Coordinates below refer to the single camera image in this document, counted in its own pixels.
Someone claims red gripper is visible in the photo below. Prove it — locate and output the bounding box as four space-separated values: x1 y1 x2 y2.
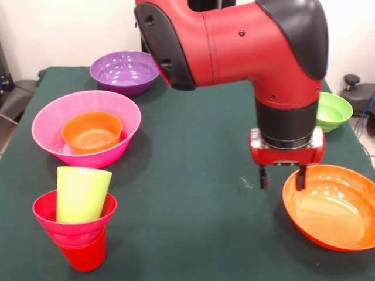
248 127 326 192

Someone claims large orange bowl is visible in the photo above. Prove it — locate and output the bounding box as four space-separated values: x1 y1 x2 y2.
282 163 375 252

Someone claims small orange bowl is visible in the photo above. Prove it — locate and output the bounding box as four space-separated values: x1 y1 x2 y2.
61 111 123 155

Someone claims lime green cup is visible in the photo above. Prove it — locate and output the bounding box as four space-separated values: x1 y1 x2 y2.
56 166 113 225

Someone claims small crimson pink bowl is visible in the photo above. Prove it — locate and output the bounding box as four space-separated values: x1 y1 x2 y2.
32 189 118 249

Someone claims red cup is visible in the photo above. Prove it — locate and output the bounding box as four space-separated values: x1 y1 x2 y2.
57 227 108 272

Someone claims large magenta bowl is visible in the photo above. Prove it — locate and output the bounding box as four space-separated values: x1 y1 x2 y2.
31 90 142 169

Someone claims small green bowl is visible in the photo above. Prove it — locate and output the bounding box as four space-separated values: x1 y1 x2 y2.
316 91 354 133

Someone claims dark green tablecloth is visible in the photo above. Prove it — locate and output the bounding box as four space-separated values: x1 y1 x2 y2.
0 66 375 281

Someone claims purple bowl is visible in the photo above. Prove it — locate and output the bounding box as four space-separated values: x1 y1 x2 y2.
89 50 161 97

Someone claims black robot column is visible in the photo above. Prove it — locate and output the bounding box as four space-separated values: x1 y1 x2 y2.
134 0 257 55

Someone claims black equipment box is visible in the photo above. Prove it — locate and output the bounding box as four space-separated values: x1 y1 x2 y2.
0 40 14 97

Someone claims blue cable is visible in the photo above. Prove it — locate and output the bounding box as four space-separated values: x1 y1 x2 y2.
354 93 375 138

